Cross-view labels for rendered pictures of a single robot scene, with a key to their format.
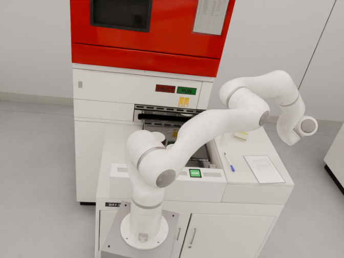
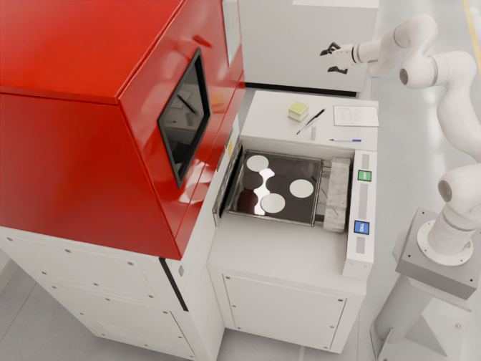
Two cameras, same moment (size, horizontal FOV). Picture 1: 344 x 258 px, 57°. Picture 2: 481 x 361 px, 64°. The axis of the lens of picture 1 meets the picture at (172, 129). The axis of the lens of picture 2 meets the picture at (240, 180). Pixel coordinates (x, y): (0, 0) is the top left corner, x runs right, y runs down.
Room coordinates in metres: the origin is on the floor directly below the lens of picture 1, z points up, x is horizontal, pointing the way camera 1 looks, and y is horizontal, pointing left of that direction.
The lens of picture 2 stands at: (1.10, 0.98, 2.22)
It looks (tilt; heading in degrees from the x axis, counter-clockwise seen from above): 50 degrees down; 300
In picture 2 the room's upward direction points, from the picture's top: 7 degrees counter-clockwise
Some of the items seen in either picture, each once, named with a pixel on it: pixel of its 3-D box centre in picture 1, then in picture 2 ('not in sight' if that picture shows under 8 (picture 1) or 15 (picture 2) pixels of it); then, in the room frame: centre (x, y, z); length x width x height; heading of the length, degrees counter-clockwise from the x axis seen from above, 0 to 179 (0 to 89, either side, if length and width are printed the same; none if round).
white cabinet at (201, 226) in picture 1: (176, 209); (298, 233); (1.41, -0.12, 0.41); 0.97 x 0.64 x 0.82; 101
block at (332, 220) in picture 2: not in sight; (334, 220); (1.21, 0.07, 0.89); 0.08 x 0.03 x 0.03; 11
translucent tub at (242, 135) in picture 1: (241, 132); (298, 112); (1.53, -0.40, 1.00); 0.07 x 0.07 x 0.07; 75
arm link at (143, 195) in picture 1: (146, 166); (465, 196); (0.84, 0.07, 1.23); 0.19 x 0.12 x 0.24; 35
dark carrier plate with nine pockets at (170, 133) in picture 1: (174, 137); (276, 184); (1.50, -0.02, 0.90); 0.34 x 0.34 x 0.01; 11
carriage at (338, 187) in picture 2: not in sight; (337, 194); (1.24, -0.09, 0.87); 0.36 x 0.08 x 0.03; 101
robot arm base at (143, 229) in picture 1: (146, 213); (452, 230); (0.81, 0.04, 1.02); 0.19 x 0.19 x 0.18
